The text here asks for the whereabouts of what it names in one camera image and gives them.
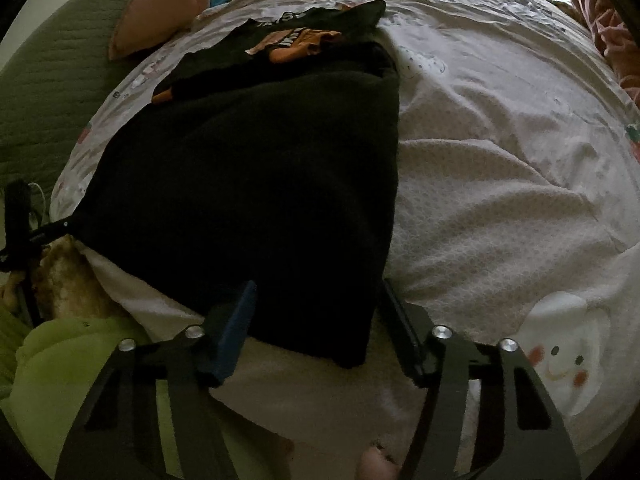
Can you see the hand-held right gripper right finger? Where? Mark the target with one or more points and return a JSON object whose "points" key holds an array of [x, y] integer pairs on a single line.
{"points": [[400, 325]]}

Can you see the white bed sheet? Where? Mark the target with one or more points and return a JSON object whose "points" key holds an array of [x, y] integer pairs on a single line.
{"points": [[300, 410]]}

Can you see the person's green fleece clothing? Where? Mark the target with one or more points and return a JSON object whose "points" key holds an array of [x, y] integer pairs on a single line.
{"points": [[50, 370]]}

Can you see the printed white bed blanket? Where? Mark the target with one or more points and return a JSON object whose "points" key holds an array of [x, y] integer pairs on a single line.
{"points": [[500, 185]]}

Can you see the pink pillow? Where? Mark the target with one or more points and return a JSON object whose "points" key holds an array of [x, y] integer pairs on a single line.
{"points": [[160, 10]]}

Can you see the crumpled pink duvet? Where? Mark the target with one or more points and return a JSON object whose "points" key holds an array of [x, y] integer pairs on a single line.
{"points": [[610, 25]]}

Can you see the black sweater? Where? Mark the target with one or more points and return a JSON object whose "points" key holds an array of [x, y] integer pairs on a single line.
{"points": [[250, 185]]}

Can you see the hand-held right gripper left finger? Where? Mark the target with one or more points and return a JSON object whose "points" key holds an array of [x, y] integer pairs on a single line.
{"points": [[235, 340]]}

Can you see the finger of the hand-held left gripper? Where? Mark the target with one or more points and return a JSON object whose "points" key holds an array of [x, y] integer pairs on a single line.
{"points": [[52, 230]]}

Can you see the green quilted headboard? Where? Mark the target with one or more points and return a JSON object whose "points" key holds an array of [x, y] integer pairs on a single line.
{"points": [[45, 70]]}

